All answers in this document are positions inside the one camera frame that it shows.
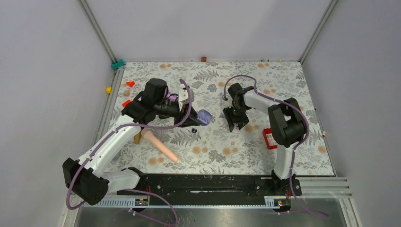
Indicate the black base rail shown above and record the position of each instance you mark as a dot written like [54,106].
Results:
[231,190]

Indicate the red toy block box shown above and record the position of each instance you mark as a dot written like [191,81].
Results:
[269,140]

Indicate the floral table mat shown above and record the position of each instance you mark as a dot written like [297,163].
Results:
[214,149]

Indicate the gold microphone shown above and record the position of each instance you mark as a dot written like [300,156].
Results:
[137,138]

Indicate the teal block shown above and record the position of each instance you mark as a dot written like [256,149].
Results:
[118,64]

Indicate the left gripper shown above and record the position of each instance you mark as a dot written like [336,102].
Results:
[182,112]

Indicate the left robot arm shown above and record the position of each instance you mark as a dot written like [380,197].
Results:
[86,176]

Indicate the purple glitter microphone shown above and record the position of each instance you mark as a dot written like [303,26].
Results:
[172,96]

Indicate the pink microphone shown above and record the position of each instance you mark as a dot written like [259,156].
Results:
[148,135]

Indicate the red flat block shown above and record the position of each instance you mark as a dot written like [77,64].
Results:
[126,103]

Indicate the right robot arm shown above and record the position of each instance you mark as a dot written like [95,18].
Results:
[289,127]

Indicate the red triangle block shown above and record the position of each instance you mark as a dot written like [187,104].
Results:
[130,83]

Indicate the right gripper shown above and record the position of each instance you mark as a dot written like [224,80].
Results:
[241,121]

